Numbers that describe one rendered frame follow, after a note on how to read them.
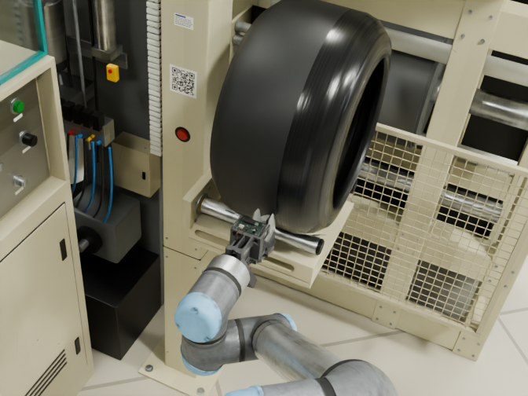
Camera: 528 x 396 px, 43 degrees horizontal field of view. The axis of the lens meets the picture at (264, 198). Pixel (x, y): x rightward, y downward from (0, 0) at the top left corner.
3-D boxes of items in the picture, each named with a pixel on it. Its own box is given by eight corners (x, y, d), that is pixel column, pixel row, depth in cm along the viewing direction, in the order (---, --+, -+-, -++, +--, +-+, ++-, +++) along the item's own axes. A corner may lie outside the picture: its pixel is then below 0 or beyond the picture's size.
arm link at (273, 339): (431, 376, 84) (284, 303, 149) (335, 390, 81) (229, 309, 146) (438, 470, 84) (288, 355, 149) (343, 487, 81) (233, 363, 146)
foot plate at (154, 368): (137, 373, 244) (137, 369, 243) (174, 321, 264) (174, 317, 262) (203, 403, 237) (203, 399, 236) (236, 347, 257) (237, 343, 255)
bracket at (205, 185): (181, 226, 181) (181, 199, 175) (243, 149, 210) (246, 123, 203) (192, 230, 180) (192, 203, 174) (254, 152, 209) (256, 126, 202)
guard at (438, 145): (242, 248, 255) (256, 88, 209) (243, 245, 256) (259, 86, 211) (478, 338, 232) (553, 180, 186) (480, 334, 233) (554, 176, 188)
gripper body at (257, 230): (273, 223, 145) (249, 258, 137) (269, 251, 151) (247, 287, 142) (240, 211, 147) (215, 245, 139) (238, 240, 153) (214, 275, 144)
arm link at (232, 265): (240, 306, 139) (198, 290, 142) (250, 291, 143) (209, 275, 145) (243, 276, 133) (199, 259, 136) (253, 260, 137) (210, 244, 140)
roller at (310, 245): (194, 207, 179) (201, 192, 180) (198, 213, 183) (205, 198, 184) (317, 253, 170) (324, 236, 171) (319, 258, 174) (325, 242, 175)
